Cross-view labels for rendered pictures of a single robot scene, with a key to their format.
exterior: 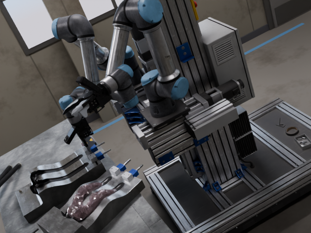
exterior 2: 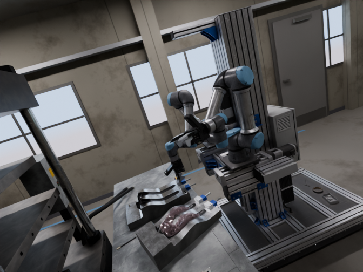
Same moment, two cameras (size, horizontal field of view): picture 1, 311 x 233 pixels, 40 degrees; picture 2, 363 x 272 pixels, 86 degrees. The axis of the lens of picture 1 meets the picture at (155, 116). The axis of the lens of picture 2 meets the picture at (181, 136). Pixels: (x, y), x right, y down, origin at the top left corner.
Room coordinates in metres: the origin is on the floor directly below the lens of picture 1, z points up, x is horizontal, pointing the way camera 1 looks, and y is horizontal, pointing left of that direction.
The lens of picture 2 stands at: (0.65, 0.24, 1.75)
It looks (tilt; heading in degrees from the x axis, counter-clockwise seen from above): 17 degrees down; 3
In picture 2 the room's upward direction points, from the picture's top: 17 degrees counter-clockwise
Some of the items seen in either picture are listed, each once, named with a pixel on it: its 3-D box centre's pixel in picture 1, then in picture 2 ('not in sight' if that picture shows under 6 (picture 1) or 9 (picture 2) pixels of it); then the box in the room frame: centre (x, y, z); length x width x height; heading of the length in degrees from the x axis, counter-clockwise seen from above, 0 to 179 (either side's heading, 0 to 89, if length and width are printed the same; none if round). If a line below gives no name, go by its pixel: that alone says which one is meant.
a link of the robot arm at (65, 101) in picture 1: (68, 106); (170, 148); (2.13, 0.42, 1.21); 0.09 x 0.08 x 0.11; 146
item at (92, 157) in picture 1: (101, 155); (188, 187); (2.03, 0.37, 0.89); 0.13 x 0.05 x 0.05; 106
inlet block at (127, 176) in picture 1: (134, 172); (214, 203); (1.81, 0.22, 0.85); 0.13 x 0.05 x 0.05; 123
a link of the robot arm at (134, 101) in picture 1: (125, 94); (218, 137); (1.74, 0.09, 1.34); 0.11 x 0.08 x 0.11; 36
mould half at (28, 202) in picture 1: (58, 178); (156, 199); (2.02, 0.65, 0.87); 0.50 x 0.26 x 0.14; 106
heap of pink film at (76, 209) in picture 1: (88, 197); (177, 217); (1.70, 0.47, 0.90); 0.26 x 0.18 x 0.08; 123
